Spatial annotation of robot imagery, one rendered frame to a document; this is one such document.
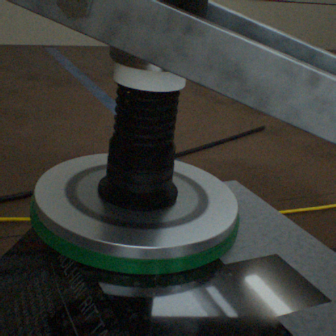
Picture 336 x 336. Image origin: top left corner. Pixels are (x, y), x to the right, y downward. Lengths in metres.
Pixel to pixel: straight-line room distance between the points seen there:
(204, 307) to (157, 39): 0.23
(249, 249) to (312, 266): 0.06
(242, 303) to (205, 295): 0.03
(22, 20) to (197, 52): 4.54
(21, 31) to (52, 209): 4.48
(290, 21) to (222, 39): 5.74
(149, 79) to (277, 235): 0.22
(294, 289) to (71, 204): 0.23
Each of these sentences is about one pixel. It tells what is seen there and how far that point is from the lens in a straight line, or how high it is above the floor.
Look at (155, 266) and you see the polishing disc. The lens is 0.49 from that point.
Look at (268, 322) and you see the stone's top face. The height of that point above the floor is 0.80.
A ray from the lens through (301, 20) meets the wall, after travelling 6.28.
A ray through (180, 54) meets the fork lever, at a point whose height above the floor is 0.99.
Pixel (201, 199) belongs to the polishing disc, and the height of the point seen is 0.83.
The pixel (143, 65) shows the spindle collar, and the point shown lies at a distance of 0.49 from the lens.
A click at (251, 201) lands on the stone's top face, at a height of 0.80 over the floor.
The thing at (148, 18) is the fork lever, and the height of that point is 1.02.
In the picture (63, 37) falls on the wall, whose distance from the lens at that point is 5.09.
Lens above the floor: 1.09
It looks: 24 degrees down
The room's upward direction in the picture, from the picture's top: 7 degrees clockwise
